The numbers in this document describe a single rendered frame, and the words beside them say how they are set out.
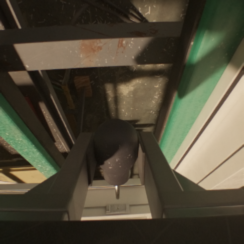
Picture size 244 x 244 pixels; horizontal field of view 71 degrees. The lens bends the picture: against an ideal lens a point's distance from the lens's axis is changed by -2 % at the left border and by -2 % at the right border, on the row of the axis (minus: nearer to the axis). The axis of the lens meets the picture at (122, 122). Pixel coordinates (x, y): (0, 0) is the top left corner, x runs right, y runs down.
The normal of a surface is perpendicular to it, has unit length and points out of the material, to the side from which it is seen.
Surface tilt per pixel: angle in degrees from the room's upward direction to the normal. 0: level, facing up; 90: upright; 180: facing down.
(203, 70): 0
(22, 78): 0
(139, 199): 90
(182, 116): 0
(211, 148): 90
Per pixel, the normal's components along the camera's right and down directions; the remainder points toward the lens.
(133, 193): 0.01, -0.58
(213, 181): -1.00, 0.04
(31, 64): 0.06, 0.81
